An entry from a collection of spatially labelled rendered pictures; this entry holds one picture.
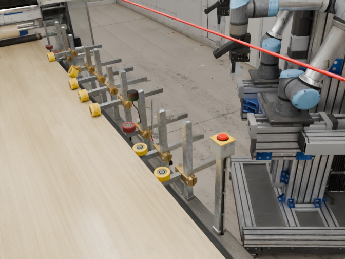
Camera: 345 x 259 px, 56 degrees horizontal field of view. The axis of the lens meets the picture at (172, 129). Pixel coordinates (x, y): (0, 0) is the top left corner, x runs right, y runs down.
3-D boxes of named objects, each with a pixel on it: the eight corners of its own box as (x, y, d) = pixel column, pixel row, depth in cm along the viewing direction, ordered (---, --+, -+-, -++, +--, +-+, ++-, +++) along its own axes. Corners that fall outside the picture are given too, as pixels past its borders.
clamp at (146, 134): (142, 128, 210) (141, 121, 207) (151, 137, 200) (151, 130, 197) (134, 130, 208) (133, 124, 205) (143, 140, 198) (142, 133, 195)
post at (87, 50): (97, 98, 287) (87, 44, 262) (98, 99, 285) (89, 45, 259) (93, 99, 286) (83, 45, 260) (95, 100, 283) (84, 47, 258)
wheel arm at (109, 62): (120, 60, 287) (119, 57, 285) (121, 61, 284) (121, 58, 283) (80, 70, 272) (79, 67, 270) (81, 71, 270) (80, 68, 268)
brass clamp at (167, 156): (161, 148, 192) (160, 141, 190) (173, 160, 182) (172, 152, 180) (152, 151, 190) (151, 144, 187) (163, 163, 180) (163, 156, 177)
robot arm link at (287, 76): (295, 88, 176) (300, 65, 169) (306, 99, 165) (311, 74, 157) (273, 90, 175) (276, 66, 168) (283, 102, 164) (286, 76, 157)
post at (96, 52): (107, 105, 266) (96, 47, 241) (108, 106, 264) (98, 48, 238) (102, 106, 265) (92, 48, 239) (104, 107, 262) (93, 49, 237)
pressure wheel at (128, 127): (133, 135, 208) (131, 119, 202) (139, 141, 202) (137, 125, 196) (122, 139, 204) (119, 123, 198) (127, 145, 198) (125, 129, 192)
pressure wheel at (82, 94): (84, 86, 227) (89, 95, 224) (84, 93, 234) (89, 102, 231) (76, 89, 224) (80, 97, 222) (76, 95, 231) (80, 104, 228)
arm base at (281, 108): (296, 104, 182) (300, 88, 176) (305, 117, 169) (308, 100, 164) (269, 104, 183) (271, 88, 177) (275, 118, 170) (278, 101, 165)
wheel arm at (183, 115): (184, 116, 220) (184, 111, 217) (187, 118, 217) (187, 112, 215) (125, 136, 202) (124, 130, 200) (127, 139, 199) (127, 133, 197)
